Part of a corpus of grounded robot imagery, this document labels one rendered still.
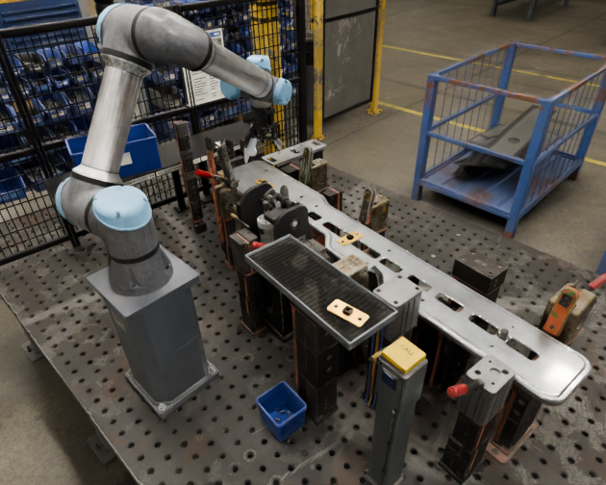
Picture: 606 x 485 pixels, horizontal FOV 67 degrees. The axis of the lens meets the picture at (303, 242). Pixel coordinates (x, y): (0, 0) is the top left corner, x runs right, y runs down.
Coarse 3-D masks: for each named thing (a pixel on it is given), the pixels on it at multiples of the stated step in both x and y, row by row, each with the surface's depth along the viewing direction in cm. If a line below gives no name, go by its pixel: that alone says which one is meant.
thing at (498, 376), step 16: (480, 368) 95; (496, 368) 95; (496, 384) 92; (464, 400) 98; (480, 400) 94; (496, 400) 94; (464, 416) 101; (480, 416) 96; (464, 432) 104; (480, 432) 101; (448, 448) 110; (464, 448) 106; (480, 448) 107; (448, 464) 113; (464, 464) 108; (480, 464) 114; (464, 480) 111
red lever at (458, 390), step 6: (474, 378) 91; (462, 384) 86; (468, 384) 89; (474, 384) 90; (480, 384) 90; (450, 390) 82; (456, 390) 82; (462, 390) 84; (468, 390) 87; (474, 390) 91; (480, 390) 91; (450, 396) 83
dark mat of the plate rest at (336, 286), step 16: (288, 240) 116; (256, 256) 111; (272, 256) 111; (288, 256) 111; (304, 256) 111; (272, 272) 106; (288, 272) 106; (304, 272) 106; (320, 272) 106; (336, 272) 106; (288, 288) 102; (304, 288) 102; (320, 288) 101; (336, 288) 101; (352, 288) 101; (320, 304) 97; (352, 304) 97; (368, 304) 97; (336, 320) 93; (368, 320) 93; (352, 336) 90
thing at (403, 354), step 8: (392, 344) 88; (400, 344) 88; (408, 344) 88; (384, 352) 86; (392, 352) 86; (400, 352) 86; (408, 352) 86; (416, 352) 86; (392, 360) 85; (400, 360) 85; (408, 360) 85; (416, 360) 85; (400, 368) 84; (408, 368) 83
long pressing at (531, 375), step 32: (320, 224) 150; (352, 224) 150; (384, 256) 136; (416, 256) 136; (448, 288) 124; (448, 320) 114; (512, 320) 114; (480, 352) 106; (512, 352) 106; (544, 352) 106; (576, 352) 106; (544, 384) 99; (576, 384) 99
